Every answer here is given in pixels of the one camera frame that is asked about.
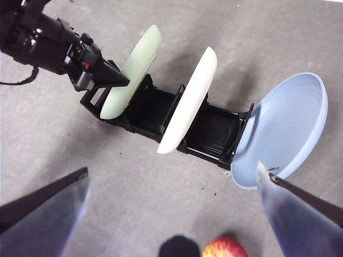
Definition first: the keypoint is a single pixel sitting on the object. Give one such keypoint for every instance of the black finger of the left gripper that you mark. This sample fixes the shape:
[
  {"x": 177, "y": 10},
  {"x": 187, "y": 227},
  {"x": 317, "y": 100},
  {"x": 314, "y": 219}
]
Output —
[
  {"x": 105, "y": 73},
  {"x": 84, "y": 81}
]

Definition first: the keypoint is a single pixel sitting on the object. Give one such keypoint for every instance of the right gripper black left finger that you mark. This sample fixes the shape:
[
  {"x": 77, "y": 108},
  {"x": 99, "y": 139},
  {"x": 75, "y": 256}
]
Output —
[{"x": 40, "y": 227}]

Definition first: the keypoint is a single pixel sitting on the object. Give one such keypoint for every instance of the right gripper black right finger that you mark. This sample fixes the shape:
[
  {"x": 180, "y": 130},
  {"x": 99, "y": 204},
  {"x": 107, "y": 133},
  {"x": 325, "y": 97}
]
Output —
[{"x": 302, "y": 225}]

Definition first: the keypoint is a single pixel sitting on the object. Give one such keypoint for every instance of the green plate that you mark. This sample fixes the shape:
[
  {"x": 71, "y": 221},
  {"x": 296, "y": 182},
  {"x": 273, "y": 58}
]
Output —
[{"x": 139, "y": 59}]

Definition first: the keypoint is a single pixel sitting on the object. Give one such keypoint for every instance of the red yellow apple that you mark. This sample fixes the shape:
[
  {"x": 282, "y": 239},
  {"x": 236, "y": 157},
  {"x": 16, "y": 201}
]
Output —
[{"x": 225, "y": 249}]

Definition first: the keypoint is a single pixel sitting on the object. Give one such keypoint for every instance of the white plate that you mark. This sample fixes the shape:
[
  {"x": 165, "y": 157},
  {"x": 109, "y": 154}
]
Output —
[{"x": 193, "y": 93}]

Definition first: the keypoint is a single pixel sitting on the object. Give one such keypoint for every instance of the blue plate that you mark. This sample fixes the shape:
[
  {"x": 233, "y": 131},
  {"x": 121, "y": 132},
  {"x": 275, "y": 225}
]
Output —
[{"x": 281, "y": 128}]

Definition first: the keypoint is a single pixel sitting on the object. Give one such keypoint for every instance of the black plate rack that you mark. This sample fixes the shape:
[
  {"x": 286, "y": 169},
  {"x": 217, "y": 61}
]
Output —
[{"x": 214, "y": 131}]

